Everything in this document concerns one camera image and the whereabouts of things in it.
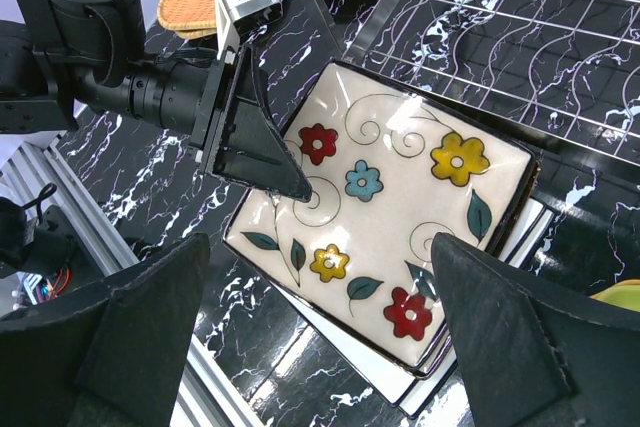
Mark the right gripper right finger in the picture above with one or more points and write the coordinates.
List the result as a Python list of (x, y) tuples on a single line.
[(531, 352)]

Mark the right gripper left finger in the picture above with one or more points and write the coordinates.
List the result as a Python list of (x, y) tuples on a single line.
[(110, 353)]

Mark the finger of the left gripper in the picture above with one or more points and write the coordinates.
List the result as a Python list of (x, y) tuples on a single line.
[(270, 166)]

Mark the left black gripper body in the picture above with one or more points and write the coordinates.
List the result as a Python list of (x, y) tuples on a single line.
[(220, 138)]

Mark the green polka-dot plate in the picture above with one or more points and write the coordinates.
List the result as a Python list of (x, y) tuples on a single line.
[(624, 294)]

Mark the floral patterned tray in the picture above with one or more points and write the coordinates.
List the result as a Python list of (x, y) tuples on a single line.
[(381, 159), (490, 217)]

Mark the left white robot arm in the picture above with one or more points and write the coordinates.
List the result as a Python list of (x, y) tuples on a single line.
[(93, 52)]

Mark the steel two-tier dish rack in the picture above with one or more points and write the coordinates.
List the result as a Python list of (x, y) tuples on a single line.
[(562, 75)]

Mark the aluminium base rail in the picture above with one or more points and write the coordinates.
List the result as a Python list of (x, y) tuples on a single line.
[(49, 221)]

